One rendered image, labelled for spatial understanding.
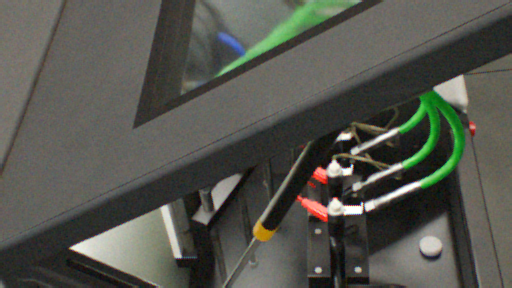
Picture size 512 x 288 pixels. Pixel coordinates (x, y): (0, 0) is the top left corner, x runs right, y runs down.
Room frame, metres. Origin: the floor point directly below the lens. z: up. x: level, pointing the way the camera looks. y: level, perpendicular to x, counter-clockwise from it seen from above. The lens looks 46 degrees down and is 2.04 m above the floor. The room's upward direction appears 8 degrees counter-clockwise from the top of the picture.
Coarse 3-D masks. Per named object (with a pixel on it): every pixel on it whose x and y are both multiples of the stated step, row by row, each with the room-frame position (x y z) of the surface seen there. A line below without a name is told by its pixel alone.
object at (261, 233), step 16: (320, 144) 0.42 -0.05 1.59; (304, 160) 0.43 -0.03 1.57; (320, 160) 0.43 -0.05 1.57; (288, 176) 0.44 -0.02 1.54; (304, 176) 0.43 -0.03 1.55; (288, 192) 0.43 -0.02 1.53; (272, 208) 0.44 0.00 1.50; (288, 208) 0.43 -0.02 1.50; (256, 224) 0.45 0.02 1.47; (272, 224) 0.44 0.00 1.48; (256, 240) 0.45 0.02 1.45; (240, 272) 0.45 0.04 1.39
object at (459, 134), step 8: (432, 96) 0.73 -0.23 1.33; (440, 96) 0.73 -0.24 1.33; (440, 104) 0.72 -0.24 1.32; (448, 104) 0.73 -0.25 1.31; (448, 112) 0.72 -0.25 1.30; (448, 120) 0.72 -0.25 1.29; (456, 120) 0.72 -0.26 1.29; (456, 128) 0.72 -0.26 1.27; (456, 136) 0.72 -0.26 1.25; (464, 136) 0.72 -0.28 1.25; (456, 144) 0.72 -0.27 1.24; (464, 144) 0.72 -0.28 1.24; (456, 152) 0.72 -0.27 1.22; (448, 160) 0.73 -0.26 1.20; (456, 160) 0.72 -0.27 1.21; (440, 168) 0.73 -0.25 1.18; (448, 168) 0.72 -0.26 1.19; (432, 176) 0.73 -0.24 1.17; (440, 176) 0.72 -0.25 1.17; (424, 184) 0.73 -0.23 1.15; (432, 184) 0.72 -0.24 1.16
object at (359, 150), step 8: (416, 112) 0.89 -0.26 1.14; (424, 112) 0.88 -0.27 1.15; (416, 120) 0.89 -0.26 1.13; (392, 128) 0.90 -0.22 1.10; (400, 128) 0.89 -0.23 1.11; (408, 128) 0.89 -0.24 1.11; (384, 136) 0.89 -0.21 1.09; (392, 136) 0.89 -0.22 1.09; (400, 136) 0.89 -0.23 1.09; (368, 144) 0.90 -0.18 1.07; (376, 144) 0.89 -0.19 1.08; (352, 152) 0.90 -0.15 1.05; (360, 152) 0.90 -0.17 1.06
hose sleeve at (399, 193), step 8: (408, 184) 0.74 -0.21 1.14; (416, 184) 0.73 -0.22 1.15; (392, 192) 0.74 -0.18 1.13; (400, 192) 0.73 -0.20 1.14; (408, 192) 0.73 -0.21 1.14; (416, 192) 0.73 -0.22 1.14; (376, 200) 0.74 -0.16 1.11; (384, 200) 0.74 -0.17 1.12; (392, 200) 0.73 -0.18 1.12; (400, 200) 0.73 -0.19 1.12
